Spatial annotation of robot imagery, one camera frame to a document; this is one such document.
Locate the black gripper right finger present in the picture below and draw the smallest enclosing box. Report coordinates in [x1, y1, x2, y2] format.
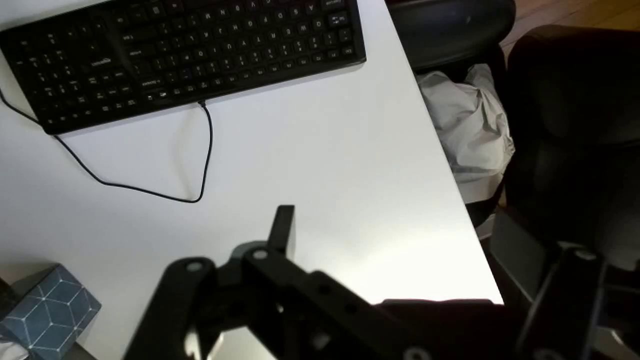
[514, 247, 606, 360]

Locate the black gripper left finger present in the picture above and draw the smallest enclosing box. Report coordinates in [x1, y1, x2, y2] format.
[125, 204, 429, 360]

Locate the black computer keyboard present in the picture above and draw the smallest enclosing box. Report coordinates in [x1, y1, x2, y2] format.
[0, 0, 366, 134]

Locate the blue patterned tissue box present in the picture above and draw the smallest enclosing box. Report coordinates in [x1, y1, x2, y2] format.
[0, 265, 103, 360]

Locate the black office chair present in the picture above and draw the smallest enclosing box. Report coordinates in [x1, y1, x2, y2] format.
[386, 0, 640, 302]

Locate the white crumpled cloth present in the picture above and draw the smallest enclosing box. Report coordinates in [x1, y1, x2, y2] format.
[416, 64, 517, 204]

